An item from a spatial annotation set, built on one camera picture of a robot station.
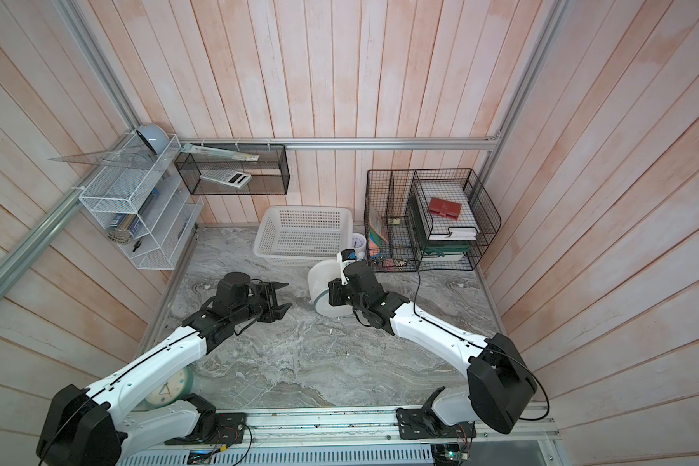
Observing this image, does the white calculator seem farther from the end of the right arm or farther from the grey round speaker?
the end of the right arm

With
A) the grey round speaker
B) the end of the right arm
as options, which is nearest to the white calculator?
the grey round speaker

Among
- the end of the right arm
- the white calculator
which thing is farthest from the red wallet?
the white calculator

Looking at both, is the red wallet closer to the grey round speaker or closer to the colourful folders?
the colourful folders

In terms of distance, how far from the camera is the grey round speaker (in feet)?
2.73
